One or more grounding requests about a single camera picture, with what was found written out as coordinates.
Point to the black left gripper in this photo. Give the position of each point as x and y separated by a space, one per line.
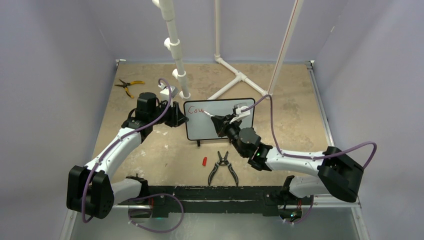
176 117

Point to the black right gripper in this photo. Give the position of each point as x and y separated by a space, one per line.
222 123

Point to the black framed whiteboard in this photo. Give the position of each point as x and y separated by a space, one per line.
199 125

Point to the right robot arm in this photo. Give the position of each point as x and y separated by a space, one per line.
329 172

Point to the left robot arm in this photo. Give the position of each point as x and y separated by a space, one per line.
89 188

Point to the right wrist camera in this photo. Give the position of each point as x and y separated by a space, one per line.
240 112

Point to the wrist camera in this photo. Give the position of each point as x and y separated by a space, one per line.
240 112
167 91

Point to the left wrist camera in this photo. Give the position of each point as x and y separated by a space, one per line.
167 91

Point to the yellow handled needle-nose pliers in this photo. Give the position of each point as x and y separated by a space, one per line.
125 85

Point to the metal corner bracket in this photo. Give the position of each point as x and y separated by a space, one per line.
120 61

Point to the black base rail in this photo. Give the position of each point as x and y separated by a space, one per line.
165 199

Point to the white PVC pipe frame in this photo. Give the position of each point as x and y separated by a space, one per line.
173 44

